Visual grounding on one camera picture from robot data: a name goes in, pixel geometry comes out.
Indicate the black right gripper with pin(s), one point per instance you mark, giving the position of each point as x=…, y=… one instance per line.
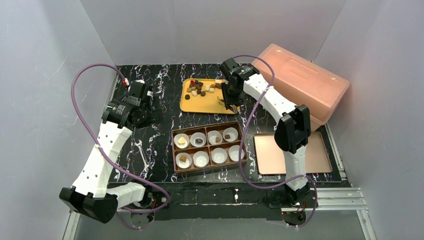
x=230, y=98

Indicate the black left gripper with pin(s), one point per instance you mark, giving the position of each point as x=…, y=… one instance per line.
x=149, y=112

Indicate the cream white chocolate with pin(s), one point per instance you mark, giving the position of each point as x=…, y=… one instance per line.
x=181, y=141

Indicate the caramel square chocolate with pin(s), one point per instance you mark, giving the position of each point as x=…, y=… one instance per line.
x=182, y=158

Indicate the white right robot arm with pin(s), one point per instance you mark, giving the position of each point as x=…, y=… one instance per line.
x=293, y=124

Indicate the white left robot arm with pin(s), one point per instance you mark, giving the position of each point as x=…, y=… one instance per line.
x=89, y=194

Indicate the brown chocolate box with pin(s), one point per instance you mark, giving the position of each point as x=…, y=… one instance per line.
x=207, y=148

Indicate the white paper cup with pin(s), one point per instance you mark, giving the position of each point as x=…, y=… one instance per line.
x=219, y=155
x=176, y=138
x=201, y=159
x=195, y=136
x=233, y=132
x=183, y=165
x=211, y=136
x=235, y=154

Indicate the orange plastic tray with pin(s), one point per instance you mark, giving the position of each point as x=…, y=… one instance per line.
x=203, y=104

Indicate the pink plastic storage case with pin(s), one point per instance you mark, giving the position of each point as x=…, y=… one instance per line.
x=305, y=83

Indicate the aluminium frame rail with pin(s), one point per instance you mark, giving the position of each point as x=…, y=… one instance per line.
x=347, y=199

